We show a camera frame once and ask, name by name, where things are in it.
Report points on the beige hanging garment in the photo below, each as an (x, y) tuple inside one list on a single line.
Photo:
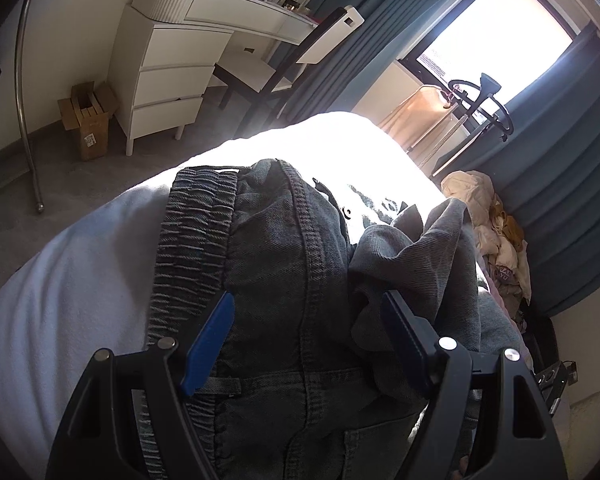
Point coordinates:
[(423, 123)]

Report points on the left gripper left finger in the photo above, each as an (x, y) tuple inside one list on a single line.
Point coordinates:
[(99, 433)]

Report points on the black armchair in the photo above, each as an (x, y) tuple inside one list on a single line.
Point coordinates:
[(538, 334)]

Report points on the right teal curtain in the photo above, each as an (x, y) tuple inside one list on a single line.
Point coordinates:
[(547, 173)]

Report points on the pile of beige bedding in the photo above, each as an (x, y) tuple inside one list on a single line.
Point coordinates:
[(509, 270)]

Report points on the window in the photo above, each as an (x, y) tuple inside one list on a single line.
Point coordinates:
[(512, 41)]

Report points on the cardboard box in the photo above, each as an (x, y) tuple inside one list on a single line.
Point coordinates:
[(86, 114)]

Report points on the white dressing table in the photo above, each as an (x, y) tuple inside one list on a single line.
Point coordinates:
[(166, 50)]

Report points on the white backed chair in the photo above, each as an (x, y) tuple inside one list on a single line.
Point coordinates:
[(264, 86)]

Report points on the blue denim jeans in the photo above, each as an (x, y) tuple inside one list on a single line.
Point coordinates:
[(307, 385)]

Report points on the garment steamer stand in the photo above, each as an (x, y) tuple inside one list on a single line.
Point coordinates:
[(479, 103)]

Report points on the mustard yellow garment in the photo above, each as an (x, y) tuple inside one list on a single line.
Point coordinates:
[(505, 224)]

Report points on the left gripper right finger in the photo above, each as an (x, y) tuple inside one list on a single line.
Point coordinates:
[(515, 436)]

